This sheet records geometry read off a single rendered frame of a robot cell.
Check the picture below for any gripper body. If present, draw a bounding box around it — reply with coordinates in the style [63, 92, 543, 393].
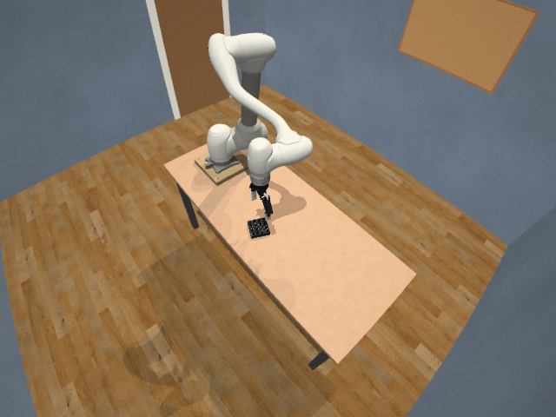
[252, 183, 268, 196]

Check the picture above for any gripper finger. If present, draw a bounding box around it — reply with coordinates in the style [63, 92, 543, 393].
[257, 191, 273, 221]
[249, 182, 257, 201]

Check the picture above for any black knob box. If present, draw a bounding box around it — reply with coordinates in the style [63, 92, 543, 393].
[248, 217, 270, 238]

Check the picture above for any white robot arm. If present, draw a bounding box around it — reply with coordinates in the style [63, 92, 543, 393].
[204, 33, 313, 186]

